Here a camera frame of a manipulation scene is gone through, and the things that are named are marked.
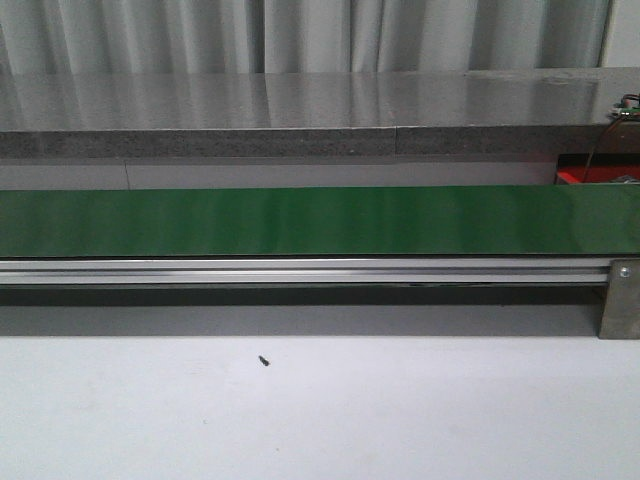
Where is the green conveyor belt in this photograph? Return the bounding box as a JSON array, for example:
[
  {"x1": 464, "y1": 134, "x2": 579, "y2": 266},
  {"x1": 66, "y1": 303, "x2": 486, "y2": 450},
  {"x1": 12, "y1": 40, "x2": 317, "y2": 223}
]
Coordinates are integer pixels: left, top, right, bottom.
[{"x1": 1, "y1": 184, "x2": 639, "y2": 258}]

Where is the grey stone counter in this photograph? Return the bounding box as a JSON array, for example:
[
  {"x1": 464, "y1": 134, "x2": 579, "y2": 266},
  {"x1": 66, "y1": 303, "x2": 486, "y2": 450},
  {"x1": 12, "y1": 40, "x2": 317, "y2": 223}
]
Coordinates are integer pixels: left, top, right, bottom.
[{"x1": 1, "y1": 68, "x2": 639, "y2": 158}]

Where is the red bin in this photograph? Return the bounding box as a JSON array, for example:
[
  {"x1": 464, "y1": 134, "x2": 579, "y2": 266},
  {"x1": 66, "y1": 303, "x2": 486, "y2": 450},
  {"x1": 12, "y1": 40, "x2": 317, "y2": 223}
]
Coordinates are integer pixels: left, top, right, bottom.
[{"x1": 554, "y1": 154, "x2": 639, "y2": 184}]

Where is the green circuit board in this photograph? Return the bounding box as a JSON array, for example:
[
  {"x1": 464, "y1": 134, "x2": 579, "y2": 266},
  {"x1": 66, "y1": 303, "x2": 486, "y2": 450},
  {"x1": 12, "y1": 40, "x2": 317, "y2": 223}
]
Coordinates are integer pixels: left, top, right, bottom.
[{"x1": 608, "y1": 94, "x2": 640, "y2": 121}]

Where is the grey curtain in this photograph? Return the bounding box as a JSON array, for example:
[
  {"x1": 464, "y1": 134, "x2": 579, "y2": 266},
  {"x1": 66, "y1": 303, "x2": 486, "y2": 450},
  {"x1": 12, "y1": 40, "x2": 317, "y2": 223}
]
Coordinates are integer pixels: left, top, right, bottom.
[{"x1": 1, "y1": 1, "x2": 610, "y2": 75}]

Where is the red wire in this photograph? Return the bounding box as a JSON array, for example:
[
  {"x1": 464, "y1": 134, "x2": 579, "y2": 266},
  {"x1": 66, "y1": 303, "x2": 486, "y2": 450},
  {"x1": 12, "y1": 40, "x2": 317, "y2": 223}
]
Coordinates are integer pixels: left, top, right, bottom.
[{"x1": 585, "y1": 93, "x2": 640, "y2": 185}]

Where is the aluminium conveyor side rail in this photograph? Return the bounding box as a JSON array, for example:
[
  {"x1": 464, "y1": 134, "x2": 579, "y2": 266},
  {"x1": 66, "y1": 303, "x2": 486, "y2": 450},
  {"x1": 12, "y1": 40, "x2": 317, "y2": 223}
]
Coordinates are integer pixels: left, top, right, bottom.
[{"x1": 1, "y1": 257, "x2": 612, "y2": 286}]

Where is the metal conveyor support bracket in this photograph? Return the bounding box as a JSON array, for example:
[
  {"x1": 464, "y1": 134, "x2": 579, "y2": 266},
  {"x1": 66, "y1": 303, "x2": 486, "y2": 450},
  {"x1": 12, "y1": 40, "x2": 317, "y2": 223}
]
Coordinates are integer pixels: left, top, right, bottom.
[{"x1": 598, "y1": 259, "x2": 640, "y2": 340}]

